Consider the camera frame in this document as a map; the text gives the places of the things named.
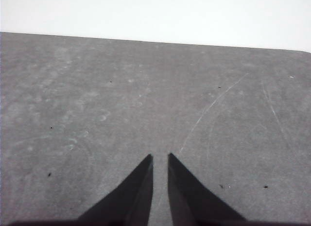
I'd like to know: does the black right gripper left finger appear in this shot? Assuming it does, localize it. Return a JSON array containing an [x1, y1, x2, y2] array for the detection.
[[77, 154, 155, 226]]

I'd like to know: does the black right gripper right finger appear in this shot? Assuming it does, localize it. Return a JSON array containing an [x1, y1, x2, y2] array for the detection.
[[167, 152, 246, 226]]

